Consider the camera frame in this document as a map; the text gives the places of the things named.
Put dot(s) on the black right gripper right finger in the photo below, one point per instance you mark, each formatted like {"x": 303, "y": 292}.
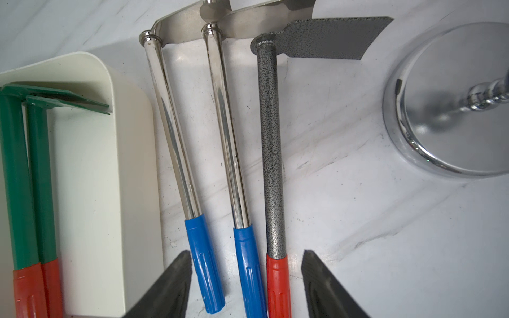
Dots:
{"x": 325, "y": 296}

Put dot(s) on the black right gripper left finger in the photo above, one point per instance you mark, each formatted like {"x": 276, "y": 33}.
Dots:
{"x": 168, "y": 296}

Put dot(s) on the green hoe red grip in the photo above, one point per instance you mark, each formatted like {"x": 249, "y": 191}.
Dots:
{"x": 39, "y": 156}
{"x": 30, "y": 299}

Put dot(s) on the cream plastic storage tray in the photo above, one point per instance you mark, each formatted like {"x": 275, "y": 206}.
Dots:
{"x": 104, "y": 184}

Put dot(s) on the chrome wire cup rack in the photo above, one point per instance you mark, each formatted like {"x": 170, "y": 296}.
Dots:
{"x": 445, "y": 105}

